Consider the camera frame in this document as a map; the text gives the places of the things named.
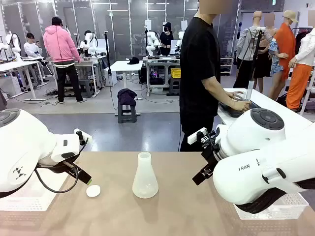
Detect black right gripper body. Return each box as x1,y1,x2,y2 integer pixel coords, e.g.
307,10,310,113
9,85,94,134
201,144,221,171

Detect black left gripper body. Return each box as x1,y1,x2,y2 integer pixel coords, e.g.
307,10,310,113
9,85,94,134
37,160,76,176

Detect white round flask stopper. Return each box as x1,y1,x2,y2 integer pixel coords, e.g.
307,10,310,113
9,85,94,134
86,184,101,198

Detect person's right forearm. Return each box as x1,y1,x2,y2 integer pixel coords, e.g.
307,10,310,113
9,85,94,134
202,76,237,110

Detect person's right hand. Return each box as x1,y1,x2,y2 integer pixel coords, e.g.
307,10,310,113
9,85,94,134
232,100,252,113

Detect person's left hand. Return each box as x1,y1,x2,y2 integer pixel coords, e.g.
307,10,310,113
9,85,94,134
227,90,245,102

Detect white perforated plastic basket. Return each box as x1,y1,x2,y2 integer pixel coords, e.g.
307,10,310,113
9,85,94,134
0,169,71,212
233,193,310,221

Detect black flat tray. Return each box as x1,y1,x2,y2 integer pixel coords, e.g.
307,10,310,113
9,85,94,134
219,99,261,118

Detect translucent plastic Erlenmeyer flask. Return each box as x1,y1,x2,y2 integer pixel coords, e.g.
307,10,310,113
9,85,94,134
132,151,159,199

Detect grey step stool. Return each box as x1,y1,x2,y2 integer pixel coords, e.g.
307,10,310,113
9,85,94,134
117,99,137,124

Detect dark cloth bundle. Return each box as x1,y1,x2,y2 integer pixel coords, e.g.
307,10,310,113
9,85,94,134
117,88,138,107

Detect shoe rack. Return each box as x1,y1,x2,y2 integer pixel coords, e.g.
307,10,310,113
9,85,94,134
220,56,234,76

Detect person in black T-shirt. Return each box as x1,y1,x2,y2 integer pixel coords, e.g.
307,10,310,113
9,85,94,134
179,0,233,152

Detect mannequin in black dress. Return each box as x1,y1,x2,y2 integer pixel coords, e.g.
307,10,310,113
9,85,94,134
252,39,271,93

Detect long white desk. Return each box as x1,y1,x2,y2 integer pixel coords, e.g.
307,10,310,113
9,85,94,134
0,60,47,102

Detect black tripod with phone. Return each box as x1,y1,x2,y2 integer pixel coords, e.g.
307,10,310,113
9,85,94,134
246,26,265,89

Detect mannequin in orange trousers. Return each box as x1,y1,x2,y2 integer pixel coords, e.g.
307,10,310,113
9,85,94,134
285,27,315,111

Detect small white table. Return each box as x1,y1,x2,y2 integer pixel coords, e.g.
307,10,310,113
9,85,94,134
110,60,144,116

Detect mannequin in grey jacket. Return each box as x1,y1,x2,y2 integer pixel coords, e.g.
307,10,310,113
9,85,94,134
233,10,274,89

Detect figure in blue floral dress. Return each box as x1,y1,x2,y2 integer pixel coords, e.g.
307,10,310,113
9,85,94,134
264,13,290,100

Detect black light stand pole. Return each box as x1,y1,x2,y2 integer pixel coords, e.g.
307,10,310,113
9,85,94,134
103,30,113,87

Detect seated person in white shirt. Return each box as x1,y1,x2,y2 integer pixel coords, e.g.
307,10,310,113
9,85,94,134
23,33,47,82

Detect person in pink hoodie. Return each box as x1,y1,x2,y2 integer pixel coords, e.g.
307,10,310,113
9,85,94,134
43,16,87,104

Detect person in black with mask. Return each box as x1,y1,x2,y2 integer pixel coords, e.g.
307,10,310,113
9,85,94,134
159,22,174,57

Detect mannequin in orange dress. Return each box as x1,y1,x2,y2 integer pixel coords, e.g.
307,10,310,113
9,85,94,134
268,9,300,101

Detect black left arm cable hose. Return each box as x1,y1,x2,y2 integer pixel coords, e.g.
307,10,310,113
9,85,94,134
34,137,89,194

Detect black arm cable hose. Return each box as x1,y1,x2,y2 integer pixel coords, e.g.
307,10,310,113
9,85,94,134
34,137,89,194
235,188,290,214

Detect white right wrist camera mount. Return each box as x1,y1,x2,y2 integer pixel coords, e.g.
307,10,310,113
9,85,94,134
187,127,207,145

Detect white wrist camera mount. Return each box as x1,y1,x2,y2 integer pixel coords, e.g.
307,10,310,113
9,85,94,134
187,127,207,145
73,127,93,145

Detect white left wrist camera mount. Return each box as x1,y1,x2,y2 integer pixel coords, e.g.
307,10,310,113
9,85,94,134
73,127,93,145

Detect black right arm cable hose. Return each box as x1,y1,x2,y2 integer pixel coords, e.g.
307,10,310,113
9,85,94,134
235,188,290,214

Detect metal frame workbench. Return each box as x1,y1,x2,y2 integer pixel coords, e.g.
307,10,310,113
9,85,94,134
142,56,182,96

